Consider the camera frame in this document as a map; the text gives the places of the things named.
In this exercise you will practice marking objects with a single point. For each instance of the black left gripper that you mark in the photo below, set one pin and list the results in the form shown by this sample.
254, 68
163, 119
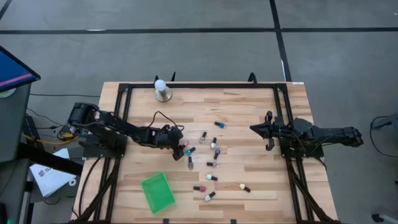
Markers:
164, 137

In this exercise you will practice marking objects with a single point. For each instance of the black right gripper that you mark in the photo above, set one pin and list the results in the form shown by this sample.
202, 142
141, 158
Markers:
281, 132

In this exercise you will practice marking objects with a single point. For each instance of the pink nail polish bottle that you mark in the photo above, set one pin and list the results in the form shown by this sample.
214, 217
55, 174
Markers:
186, 143

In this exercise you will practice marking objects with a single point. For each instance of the teal nail polish bottle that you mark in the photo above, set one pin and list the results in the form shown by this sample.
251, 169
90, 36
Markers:
188, 152

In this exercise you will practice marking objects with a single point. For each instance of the grey nail polish bottle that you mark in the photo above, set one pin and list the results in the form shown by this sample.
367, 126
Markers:
190, 165

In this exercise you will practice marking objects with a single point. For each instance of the clear nail polish bottle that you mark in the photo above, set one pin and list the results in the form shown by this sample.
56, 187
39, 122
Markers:
202, 138

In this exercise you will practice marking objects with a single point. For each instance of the purple glitter nail polish bottle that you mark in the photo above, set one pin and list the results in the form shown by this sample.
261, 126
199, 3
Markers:
217, 152

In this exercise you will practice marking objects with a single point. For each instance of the silver glitter nail polish bottle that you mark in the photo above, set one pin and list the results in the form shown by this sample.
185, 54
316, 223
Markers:
214, 164

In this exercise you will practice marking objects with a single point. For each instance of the mint green nail polish bottle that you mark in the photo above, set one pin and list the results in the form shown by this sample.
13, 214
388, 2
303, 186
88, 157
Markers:
208, 177

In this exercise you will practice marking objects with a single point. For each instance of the blue nail polish bottle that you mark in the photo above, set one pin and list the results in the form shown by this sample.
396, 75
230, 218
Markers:
221, 125

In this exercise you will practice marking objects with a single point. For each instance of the red nail polish bottle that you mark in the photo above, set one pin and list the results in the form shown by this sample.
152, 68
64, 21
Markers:
202, 188

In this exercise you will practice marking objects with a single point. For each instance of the white nail polish bottle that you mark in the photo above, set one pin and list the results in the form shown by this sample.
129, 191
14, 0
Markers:
207, 198

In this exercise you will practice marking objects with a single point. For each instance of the cream nail polish bottle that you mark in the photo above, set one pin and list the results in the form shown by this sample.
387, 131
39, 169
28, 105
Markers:
242, 186

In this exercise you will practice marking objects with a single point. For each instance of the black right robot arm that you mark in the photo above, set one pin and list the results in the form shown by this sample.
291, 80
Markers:
329, 133

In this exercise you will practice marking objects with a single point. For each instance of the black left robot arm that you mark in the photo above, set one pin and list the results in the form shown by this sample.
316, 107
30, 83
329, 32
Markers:
124, 127

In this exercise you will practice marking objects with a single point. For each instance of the white bulb metal lamp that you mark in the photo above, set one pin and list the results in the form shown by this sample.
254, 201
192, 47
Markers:
162, 93

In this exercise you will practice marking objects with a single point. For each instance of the green plastic basket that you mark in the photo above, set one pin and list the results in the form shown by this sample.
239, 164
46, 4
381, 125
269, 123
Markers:
157, 193

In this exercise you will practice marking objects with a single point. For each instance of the white label sticker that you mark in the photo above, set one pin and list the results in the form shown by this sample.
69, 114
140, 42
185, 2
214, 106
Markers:
298, 83

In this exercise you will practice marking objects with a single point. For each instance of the white tape roll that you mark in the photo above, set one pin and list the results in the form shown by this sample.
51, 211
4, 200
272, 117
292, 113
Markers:
69, 182

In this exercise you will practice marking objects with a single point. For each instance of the black support beam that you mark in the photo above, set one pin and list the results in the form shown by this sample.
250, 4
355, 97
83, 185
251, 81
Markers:
46, 158

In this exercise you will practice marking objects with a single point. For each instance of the white printed papers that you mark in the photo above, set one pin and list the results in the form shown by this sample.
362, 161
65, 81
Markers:
49, 177

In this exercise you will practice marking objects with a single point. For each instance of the large display monitor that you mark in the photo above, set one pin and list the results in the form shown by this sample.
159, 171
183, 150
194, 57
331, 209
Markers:
12, 71

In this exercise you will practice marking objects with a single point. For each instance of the black curved frame hook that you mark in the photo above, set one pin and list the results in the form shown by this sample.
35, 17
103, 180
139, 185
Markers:
252, 77
156, 78
173, 76

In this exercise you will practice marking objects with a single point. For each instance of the black metal table frame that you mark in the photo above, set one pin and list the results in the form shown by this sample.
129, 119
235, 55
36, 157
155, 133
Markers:
202, 85

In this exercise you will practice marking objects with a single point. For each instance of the black frame clip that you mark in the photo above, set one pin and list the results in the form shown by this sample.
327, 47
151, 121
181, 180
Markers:
165, 221

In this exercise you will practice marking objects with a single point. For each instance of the black table-level camera box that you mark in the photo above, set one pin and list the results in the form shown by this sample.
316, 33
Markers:
233, 221

